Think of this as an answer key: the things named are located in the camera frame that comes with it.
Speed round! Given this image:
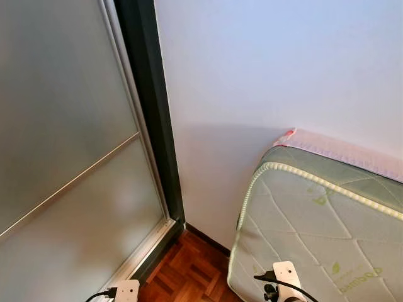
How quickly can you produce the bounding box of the quilted pale green mattress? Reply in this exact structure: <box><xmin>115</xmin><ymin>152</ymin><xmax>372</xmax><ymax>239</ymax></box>
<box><xmin>227</xmin><ymin>145</ymin><xmax>403</xmax><ymax>302</ymax></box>

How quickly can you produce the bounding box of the pink sheet edge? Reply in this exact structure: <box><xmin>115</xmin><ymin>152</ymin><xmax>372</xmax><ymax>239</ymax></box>
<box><xmin>272</xmin><ymin>128</ymin><xmax>403</xmax><ymax>183</ymax></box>

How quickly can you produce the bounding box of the frosted glass sliding door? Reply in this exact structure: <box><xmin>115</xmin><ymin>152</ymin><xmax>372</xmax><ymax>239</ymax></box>
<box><xmin>0</xmin><ymin>0</ymin><xmax>176</xmax><ymax>302</ymax></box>

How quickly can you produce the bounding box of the dark wooden skirting board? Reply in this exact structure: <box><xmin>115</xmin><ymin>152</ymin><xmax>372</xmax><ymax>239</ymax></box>
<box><xmin>185</xmin><ymin>223</ymin><xmax>231</xmax><ymax>256</ymax></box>

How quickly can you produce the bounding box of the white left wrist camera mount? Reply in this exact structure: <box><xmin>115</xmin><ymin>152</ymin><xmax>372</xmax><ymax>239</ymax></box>
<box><xmin>112</xmin><ymin>279</ymin><xmax>140</xmax><ymax>302</ymax></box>

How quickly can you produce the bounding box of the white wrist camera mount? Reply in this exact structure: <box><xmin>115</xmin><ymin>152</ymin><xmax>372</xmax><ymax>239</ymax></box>
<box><xmin>112</xmin><ymin>279</ymin><xmax>140</xmax><ymax>302</ymax></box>
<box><xmin>272</xmin><ymin>261</ymin><xmax>308</xmax><ymax>302</ymax></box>

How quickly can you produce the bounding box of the dark door frame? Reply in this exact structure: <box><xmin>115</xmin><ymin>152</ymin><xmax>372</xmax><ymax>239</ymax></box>
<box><xmin>113</xmin><ymin>0</ymin><xmax>187</xmax><ymax>285</ymax></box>

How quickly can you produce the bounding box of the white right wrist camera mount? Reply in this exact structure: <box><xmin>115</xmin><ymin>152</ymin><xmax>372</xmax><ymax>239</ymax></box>
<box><xmin>272</xmin><ymin>261</ymin><xmax>308</xmax><ymax>302</ymax></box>

